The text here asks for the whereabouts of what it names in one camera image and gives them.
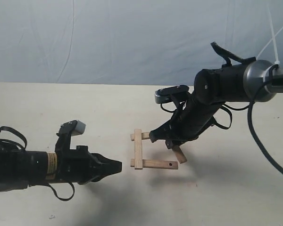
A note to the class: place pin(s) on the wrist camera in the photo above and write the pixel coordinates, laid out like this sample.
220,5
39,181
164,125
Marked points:
167,95
65,132

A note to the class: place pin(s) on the thin wooden stick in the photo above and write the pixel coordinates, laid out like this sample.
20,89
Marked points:
179,154

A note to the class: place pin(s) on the white zip tie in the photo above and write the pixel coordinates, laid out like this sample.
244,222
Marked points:
273,37

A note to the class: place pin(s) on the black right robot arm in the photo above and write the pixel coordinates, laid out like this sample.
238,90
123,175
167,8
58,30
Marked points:
257,81

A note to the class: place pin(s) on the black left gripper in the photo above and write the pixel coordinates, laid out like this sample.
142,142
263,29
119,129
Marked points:
80,166

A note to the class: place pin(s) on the wooden stick with holes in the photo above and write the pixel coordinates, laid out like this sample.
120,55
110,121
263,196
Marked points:
155,164

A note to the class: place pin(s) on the wooden crossbar stick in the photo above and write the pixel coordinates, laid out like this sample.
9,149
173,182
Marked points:
144,136

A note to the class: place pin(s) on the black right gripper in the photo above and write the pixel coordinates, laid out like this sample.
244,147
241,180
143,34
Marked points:
179,129

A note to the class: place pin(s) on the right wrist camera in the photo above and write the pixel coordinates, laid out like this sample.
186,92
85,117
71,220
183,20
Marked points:
167,95

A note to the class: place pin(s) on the grey backdrop cloth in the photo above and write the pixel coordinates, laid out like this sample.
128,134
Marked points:
129,42

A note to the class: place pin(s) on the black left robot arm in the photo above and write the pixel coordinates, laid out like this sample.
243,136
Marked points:
20,169

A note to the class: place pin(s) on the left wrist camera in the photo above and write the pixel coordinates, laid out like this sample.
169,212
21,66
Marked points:
65,132

